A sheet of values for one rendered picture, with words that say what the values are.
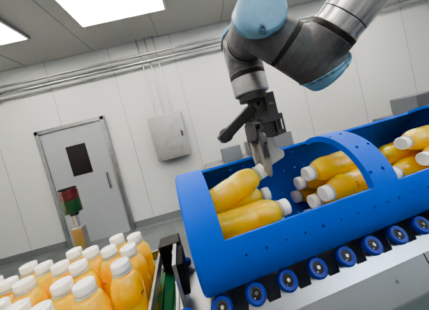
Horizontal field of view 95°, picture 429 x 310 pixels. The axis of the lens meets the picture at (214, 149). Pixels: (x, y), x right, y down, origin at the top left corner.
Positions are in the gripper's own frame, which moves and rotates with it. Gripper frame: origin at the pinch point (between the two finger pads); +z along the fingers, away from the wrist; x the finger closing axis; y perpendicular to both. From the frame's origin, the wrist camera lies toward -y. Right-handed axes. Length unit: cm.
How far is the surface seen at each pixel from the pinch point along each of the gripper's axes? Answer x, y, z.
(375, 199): -13.9, 17.4, 9.6
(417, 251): -11.6, 28.0, 26.7
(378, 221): -12.5, 18.3, 15.5
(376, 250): -11.2, 17.5, 22.7
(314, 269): -10.5, 1.7, 21.7
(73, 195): 34, -63, -4
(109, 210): 344, -173, 69
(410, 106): 183, 316, 17
